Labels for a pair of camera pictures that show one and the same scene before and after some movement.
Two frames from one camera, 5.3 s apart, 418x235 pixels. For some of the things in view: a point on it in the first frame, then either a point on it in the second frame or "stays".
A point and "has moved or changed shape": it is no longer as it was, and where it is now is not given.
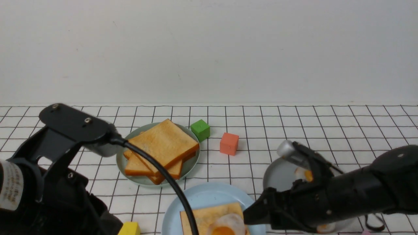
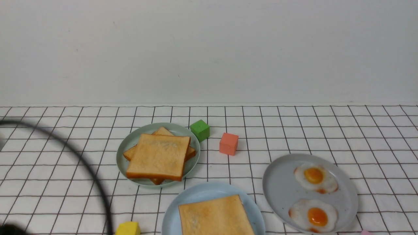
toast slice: [166, 142] has moved or changed shape
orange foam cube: [228, 144] stays
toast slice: [201, 216] has moved or changed shape
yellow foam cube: [130, 228] stays
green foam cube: [201, 129] stays
